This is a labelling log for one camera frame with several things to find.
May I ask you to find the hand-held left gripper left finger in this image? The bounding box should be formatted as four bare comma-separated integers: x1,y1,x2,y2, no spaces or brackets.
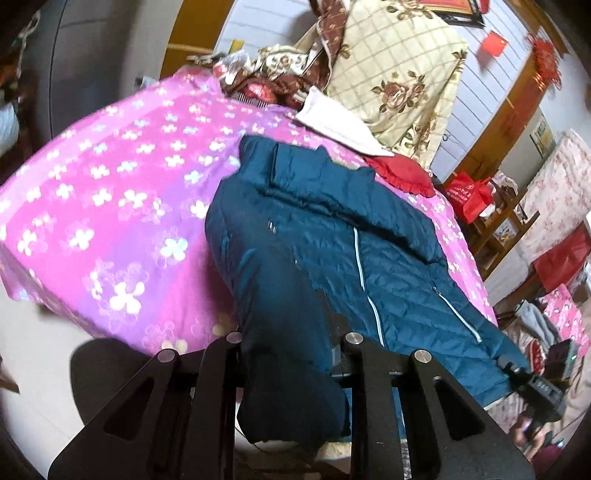
48,331,245,480

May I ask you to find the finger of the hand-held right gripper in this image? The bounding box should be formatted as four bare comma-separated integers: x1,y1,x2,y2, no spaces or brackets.
496,354,523,378

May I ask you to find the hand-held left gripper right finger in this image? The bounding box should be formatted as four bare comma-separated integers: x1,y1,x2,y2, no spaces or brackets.
323,314,536,480

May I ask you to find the teal puffer jacket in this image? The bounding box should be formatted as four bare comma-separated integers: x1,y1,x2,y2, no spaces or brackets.
204,135,532,450

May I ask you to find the person's right hand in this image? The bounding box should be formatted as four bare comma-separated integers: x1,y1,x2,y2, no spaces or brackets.
510,413,561,462

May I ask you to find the grey garment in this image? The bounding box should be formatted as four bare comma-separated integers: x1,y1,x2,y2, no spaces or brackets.
515,300,561,344

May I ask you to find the pink floral cloth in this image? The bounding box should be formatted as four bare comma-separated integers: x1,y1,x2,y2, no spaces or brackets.
540,285,591,363

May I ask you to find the red cloth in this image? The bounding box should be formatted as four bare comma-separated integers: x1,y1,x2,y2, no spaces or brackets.
533,226,591,289

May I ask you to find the wooden bedside shelf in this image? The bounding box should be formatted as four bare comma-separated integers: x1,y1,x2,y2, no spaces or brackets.
471,178,541,278

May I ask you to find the red shopping bag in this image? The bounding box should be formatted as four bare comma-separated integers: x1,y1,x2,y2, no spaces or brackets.
444,171,495,224

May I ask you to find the pale pink floral curtain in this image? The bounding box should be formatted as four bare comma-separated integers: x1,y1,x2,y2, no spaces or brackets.
517,129,591,264

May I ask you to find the red cushion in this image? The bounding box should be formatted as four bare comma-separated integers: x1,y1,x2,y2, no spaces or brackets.
365,154,435,198

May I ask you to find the pink floral bed sheet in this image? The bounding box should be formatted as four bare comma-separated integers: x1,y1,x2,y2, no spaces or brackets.
0,69,499,356

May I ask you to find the white folded cloth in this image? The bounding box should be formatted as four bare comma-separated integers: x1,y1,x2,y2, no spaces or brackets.
295,85,395,158

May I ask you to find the red patterned packet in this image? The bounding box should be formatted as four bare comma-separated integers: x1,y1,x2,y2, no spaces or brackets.
233,76,274,105

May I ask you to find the cream floral quilt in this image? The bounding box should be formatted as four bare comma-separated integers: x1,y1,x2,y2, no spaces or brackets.
252,0,469,169

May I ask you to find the red knot decoration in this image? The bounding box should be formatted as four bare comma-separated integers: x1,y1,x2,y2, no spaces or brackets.
526,32,564,89

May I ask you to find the clear plastic bag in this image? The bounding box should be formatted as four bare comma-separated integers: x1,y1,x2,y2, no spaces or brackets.
216,48,251,78

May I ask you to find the grey wardrobe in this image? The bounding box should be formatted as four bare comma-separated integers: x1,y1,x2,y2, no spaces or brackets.
23,0,185,139

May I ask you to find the red framed picture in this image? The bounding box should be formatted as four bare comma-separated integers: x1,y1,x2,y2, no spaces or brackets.
444,0,491,29

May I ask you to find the framed wall picture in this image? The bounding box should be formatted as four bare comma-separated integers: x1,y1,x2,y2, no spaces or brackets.
529,115,557,160

